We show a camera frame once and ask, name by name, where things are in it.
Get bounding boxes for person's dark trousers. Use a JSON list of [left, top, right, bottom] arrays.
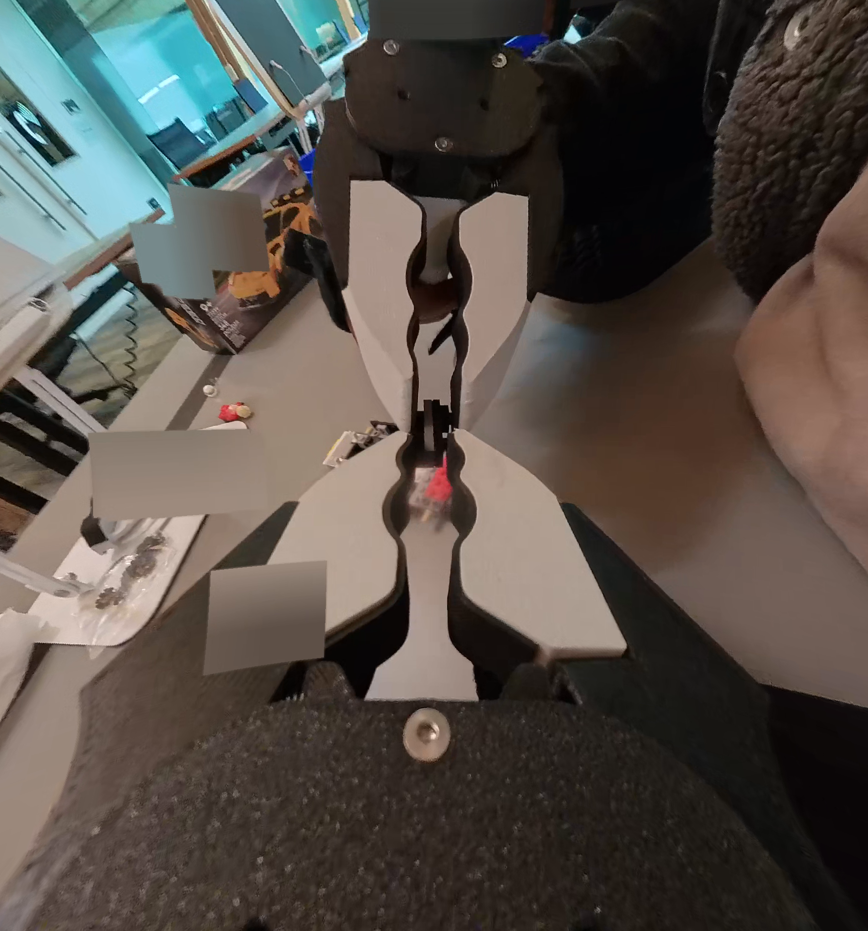
[[761, 684, 868, 931]]

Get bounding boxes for computer monitor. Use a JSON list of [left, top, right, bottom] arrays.
[[216, 0, 333, 146]]

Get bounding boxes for clear bag of black parts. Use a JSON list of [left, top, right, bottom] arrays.
[[56, 531, 180, 626]]

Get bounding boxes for toy brick car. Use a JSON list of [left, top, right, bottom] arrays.
[[322, 420, 455, 526]]

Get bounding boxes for office chair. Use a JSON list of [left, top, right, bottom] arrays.
[[146, 116, 217, 172]]

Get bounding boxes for grey desk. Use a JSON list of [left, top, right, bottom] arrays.
[[0, 236, 868, 925]]

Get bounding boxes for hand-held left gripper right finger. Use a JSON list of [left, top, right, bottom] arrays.
[[446, 429, 629, 698]]

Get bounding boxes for person's right forearm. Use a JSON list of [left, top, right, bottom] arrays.
[[529, 0, 726, 219]]

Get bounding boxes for black quilted pad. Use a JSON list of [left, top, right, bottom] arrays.
[[532, 211, 722, 305]]

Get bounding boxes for person's pale sweatshirt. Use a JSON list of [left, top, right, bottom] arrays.
[[736, 145, 868, 605]]

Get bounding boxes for black coiled cable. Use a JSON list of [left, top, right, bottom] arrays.
[[114, 280, 144, 397]]

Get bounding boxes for person's dark fleece jacket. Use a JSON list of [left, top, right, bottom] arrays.
[[710, 0, 868, 303]]

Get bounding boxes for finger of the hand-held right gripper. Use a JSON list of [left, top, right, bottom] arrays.
[[347, 178, 429, 432], [445, 193, 534, 429]]

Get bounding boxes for white side table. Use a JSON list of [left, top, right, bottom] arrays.
[[0, 218, 108, 510]]

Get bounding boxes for white rounded tray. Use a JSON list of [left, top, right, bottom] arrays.
[[30, 420, 249, 650]]

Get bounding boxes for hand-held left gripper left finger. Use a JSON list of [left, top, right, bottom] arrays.
[[267, 429, 413, 698]]

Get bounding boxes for toy car set box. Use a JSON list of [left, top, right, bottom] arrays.
[[137, 149, 327, 356]]

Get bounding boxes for black toy brick piece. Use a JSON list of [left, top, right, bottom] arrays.
[[416, 398, 457, 466]]

